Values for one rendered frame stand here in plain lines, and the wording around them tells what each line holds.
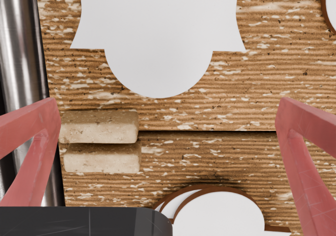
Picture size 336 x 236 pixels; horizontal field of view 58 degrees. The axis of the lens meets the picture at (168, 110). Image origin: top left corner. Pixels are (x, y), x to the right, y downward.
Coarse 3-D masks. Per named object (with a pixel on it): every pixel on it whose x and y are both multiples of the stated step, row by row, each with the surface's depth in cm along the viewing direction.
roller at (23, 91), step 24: (0, 0) 23; (24, 0) 23; (0, 24) 23; (24, 24) 24; (0, 48) 24; (24, 48) 24; (0, 72) 25; (24, 72) 25; (24, 96) 26; (48, 96) 27; (24, 144) 27; (48, 192) 30
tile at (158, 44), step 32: (96, 0) 21; (128, 0) 21; (160, 0) 21; (192, 0) 21; (224, 0) 21; (96, 32) 21; (128, 32) 21; (160, 32) 22; (192, 32) 22; (224, 32) 22; (128, 64) 22; (160, 64) 22; (192, 64) 22; (160, 96) 23
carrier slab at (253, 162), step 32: (160, 160) 26; (192, 160) 26; (224, 160) 26; (256, 160) 26; (320, 160) 27; (64, 192) 27; (96, 192) 27; (128, 192) 27; (160, 192) 27; (256, 192) 28; (288, 192) 28; (288, 224) 29
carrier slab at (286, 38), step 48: (48, 0) 21; (240, 0) 22; (288, 0) 22; (48, 48) 23; (288, 48) 23; (96, 96) 24; (144, 96) 24; (192, 96) 24; (240, 96) 24; (288, 96) 24
